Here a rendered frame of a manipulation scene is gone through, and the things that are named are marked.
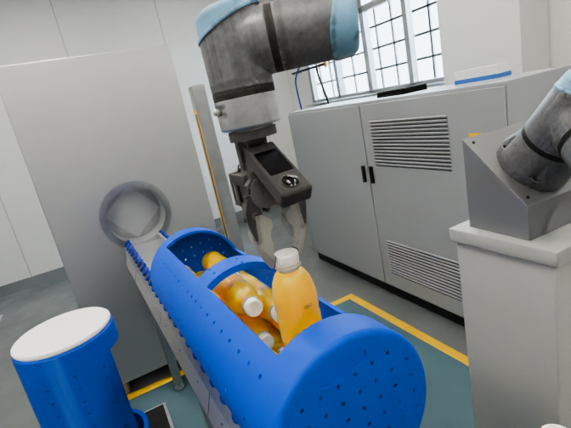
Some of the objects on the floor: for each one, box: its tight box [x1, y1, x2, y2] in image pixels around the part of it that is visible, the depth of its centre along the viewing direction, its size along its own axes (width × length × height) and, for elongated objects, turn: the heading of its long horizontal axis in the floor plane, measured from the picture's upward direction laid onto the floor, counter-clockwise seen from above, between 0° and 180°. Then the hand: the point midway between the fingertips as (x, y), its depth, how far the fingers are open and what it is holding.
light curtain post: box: [188, 84, 245, 253], centre depth 205 cm, size 6×6×170 cm
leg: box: [151, 313, 184, 390], centre depth 250 cm, size 6×6×63 cm
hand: (285, 256), depth 64 cm, fingers closed on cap, 4 cm apart
